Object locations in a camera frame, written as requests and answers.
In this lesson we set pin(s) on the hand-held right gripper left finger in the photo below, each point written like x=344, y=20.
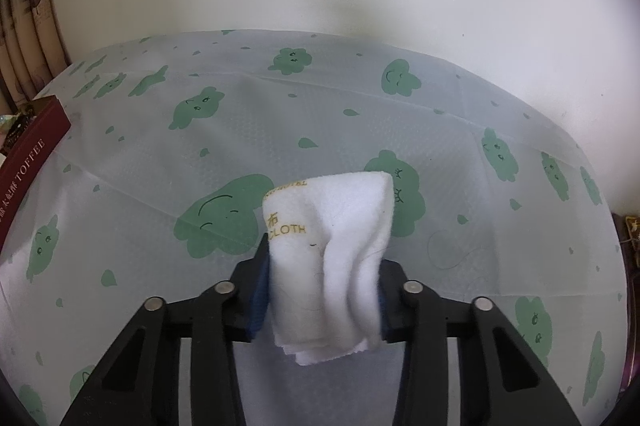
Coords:
x=260, y=306

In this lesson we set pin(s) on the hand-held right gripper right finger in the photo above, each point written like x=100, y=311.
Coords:
x=395, y=306

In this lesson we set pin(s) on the white cloth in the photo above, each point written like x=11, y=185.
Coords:
x=330, y=246

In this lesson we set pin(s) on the red metal tin box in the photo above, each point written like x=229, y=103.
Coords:
x=25, y=166

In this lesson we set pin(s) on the green cloud printed tablecloth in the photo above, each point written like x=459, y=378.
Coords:
x=150, y=186

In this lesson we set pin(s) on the cluttered dark shelf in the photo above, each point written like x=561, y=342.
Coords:
x=631, y=231

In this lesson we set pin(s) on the beige printed curtain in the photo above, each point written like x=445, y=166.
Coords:
x=30, y=31

